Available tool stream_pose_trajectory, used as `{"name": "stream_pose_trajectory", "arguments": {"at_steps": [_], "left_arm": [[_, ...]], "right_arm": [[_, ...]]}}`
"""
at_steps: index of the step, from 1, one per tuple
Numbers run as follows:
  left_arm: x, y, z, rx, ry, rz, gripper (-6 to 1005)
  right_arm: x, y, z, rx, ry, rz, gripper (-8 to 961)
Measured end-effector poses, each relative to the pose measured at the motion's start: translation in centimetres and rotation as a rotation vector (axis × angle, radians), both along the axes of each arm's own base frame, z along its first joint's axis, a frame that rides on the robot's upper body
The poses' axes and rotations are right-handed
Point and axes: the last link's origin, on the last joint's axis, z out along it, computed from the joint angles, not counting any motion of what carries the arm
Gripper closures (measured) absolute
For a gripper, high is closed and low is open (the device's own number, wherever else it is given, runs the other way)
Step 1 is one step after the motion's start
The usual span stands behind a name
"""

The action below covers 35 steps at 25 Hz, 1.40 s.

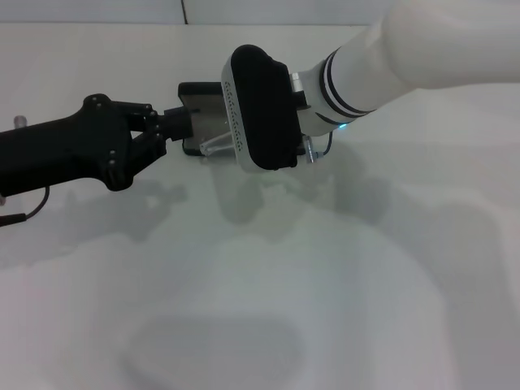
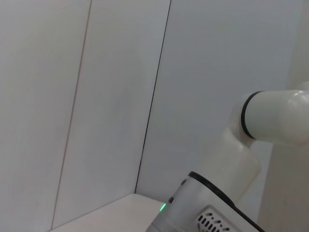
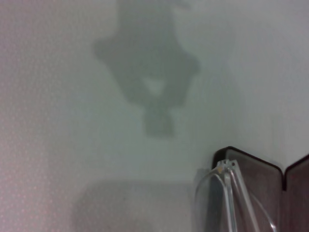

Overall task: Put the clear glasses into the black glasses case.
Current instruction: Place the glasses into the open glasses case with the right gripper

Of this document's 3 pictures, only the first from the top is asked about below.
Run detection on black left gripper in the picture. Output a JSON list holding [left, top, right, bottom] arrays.
[[0, 93, 193, 197]]

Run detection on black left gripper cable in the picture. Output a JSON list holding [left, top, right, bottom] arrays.
[[0, 186, 50, 227]]

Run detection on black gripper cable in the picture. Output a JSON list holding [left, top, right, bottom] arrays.
[[318, 128, 339, 158], [0, 186, 50, 227]]

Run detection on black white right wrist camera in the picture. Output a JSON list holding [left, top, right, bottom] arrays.
[[221, 44, 305, 172]]

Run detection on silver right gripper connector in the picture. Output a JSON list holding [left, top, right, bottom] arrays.
[[302, 136, 321, 164]]

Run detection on black glasses case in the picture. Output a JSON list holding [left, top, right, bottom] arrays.
[[177, 82, 306, 158]]

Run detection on clear white glasses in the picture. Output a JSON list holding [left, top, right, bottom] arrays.
[[198, 132, 237, 158]]

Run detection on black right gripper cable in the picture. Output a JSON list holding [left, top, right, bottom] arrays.
[[318, 128, 339, 158]]

